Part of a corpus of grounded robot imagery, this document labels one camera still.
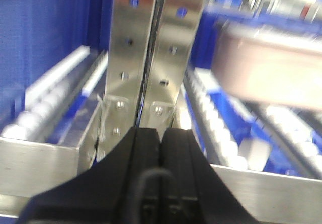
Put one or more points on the stainless steel shelf beam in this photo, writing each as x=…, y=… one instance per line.
x=29, y=168

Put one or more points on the roller conveyor track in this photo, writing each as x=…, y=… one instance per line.
x=219, y=146

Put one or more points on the white translucent plastic bin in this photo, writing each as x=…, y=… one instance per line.
x=270, y=66

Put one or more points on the perforated steel upright post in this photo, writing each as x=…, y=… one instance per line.
x=130, y=36

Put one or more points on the left roller track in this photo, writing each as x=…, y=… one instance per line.
x=46, y=96

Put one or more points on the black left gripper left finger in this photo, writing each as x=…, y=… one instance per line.
x=108, y=192

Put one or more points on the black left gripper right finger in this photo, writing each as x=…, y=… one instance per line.
x=205, y=196

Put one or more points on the large blue bin left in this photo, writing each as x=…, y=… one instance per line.
x=37, y=34

